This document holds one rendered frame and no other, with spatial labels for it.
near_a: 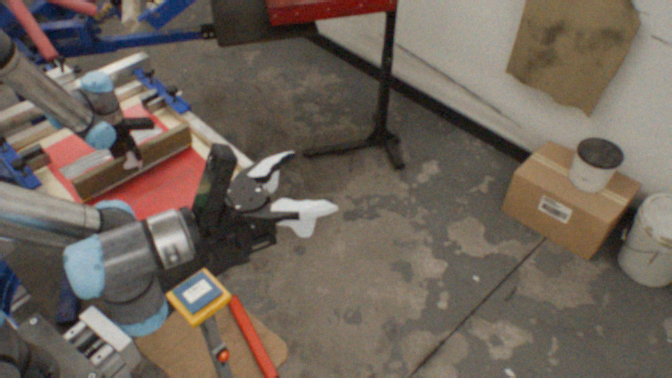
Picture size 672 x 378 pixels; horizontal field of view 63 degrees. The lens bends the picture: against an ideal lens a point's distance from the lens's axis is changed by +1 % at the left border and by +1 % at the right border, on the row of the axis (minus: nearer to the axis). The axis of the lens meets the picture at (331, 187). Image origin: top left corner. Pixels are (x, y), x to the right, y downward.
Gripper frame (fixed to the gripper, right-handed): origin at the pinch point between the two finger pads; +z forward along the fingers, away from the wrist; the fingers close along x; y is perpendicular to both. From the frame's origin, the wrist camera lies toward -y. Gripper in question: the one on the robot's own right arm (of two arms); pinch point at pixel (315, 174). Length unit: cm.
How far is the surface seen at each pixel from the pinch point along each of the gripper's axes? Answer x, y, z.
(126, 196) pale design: -93, 60, -29
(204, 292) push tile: -46, 65, -18
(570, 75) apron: -103, 82, 178
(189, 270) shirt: -79, 88, -18
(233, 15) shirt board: -185, 48, 42
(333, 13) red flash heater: -150, 43, 76
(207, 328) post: -47, 81, -20
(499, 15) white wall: -150, 67, 172
